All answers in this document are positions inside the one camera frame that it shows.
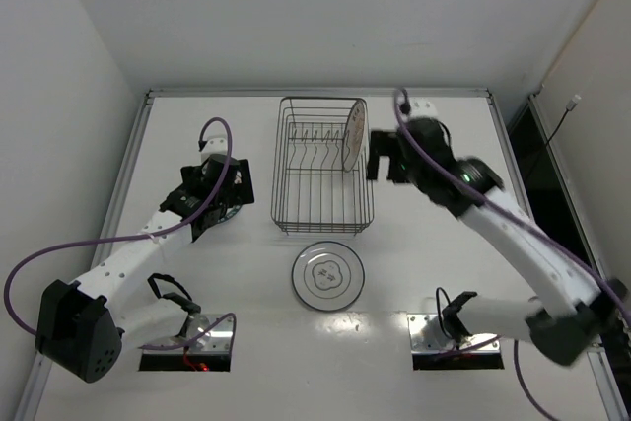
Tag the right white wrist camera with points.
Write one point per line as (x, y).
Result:
(423, 108)

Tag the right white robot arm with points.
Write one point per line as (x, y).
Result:
(573, 306)

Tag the white plate dark rim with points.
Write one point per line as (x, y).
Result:
(328, 276)

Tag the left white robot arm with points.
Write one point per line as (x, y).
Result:
(84, 327)

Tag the grey wire dish rack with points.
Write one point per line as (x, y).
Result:
(310, 191)

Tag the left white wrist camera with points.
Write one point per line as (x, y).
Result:
(216, 144)

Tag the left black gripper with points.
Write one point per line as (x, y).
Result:
(244, 180)

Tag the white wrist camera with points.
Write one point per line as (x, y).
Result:
(423, 108)
(216, 144)

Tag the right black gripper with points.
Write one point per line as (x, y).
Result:
(392, 146)

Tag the metal base plate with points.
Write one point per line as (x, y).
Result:
(426, 338)
(209, 334)

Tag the orange sunburst plate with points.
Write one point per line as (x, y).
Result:
(354, 135)

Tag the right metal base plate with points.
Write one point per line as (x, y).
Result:
(426, 338)

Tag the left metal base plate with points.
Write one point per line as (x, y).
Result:
(209, 334)

